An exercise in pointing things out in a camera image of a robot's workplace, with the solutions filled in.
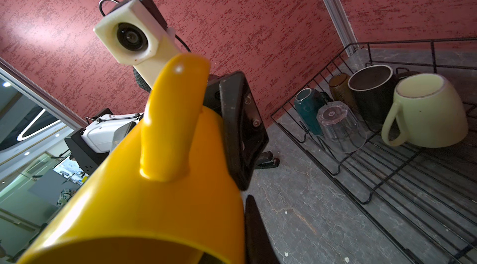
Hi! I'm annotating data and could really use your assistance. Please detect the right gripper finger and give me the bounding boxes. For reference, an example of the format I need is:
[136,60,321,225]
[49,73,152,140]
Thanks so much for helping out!
[245,195,279,264]

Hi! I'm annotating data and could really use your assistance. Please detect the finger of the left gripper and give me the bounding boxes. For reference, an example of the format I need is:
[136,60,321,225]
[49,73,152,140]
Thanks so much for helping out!
[219,71,269,191]

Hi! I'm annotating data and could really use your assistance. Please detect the teal mug white inside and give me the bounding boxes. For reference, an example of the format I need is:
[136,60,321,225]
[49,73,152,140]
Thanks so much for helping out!
[294,88,333,136]

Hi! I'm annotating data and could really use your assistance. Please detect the yellow mug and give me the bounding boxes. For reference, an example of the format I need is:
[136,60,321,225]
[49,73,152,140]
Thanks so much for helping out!
[20,53,245,264]

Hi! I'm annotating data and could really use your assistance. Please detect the clear plastic cup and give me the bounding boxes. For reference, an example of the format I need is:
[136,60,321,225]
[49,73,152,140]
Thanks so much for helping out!
[317,101,367,154]

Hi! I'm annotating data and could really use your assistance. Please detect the black mug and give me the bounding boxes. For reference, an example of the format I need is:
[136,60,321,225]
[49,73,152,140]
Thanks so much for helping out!
[348,65,418,124]

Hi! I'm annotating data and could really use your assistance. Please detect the light green mug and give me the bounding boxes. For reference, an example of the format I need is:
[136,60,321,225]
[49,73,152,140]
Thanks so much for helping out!
[381,74,469,149]

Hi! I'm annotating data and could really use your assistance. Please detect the black stapler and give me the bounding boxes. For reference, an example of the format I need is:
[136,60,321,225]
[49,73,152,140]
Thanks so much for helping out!
[255,151,280,170]

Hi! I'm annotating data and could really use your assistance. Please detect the left corner aluminium profile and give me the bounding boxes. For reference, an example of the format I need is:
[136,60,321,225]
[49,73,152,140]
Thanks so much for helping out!
[323,0,358,57]

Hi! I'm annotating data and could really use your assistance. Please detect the black wire dish rack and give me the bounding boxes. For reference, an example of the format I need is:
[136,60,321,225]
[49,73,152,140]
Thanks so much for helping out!
[272,37,477,264]

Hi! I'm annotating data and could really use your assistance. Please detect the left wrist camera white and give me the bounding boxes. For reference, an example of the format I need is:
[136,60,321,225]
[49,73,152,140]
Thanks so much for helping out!
[93,0,182,88]

